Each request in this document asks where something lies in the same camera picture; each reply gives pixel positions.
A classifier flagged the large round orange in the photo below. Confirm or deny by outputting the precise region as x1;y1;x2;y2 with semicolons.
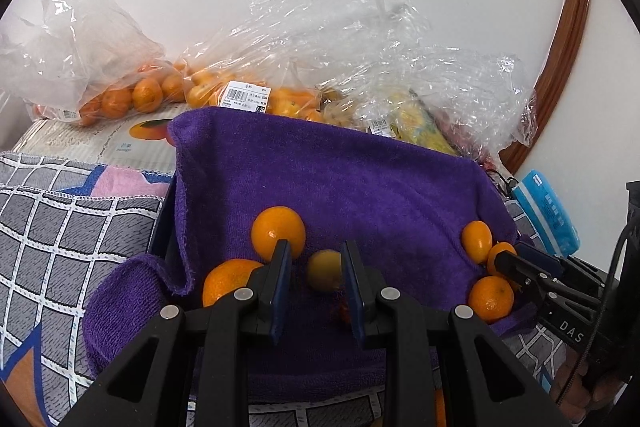
202;258;264;308

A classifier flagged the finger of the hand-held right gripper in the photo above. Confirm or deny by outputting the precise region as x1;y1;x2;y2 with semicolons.
514;242;569;279
493;251;557;309

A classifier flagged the medium orange with stem dot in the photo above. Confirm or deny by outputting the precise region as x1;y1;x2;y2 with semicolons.
486;242;518;278

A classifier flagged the pile of bagged kumquats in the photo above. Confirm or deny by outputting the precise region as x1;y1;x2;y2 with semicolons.
185;67;347;124

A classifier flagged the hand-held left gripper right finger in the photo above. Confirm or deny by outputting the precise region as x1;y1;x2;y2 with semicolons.
341;240;573;427

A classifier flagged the small round orange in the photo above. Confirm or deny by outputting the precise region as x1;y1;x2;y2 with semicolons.
251;206;307;260

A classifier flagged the clear plastic bag, yellow fruit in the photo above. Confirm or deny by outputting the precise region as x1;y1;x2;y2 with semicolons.
320;44;539;158

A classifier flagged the small yellowish round fruit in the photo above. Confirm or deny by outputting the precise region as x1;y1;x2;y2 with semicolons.
306;249;346;294

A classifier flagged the clear plastic bag of mandarins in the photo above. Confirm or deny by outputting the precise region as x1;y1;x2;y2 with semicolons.
0;0;187;128

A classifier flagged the brown wooden frame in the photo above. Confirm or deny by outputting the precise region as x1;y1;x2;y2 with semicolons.
499;0;594;181

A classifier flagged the oval kumquat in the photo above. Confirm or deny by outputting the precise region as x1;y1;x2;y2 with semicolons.
461;221;494;265

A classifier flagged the large oval orange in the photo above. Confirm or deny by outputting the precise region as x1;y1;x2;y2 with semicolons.
467;276;515;324

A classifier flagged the blue tissue pack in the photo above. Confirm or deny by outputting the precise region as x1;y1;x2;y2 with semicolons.
510;169;582;258

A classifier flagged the bagged yellow fruit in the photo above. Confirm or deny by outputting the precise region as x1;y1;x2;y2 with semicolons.
385;92;458;156

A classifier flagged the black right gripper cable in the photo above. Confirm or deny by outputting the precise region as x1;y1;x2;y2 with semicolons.
580;222;632;365

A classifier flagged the person's right hand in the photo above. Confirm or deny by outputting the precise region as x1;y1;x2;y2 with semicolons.
549;347;628;419

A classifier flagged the purple towel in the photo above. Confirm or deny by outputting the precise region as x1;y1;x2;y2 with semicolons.
82;107;538;403

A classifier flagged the pile of bagged mandarins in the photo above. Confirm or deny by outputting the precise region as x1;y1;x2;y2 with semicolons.
75;63;189;126

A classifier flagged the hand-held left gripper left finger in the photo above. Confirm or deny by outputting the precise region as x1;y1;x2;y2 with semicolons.
60;239;293;427

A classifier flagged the cardboard box with mango print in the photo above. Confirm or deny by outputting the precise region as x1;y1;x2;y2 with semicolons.
14;103;192;174

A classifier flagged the clear plastic bag of kumquats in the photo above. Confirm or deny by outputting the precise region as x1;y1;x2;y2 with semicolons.
181;0;416;124

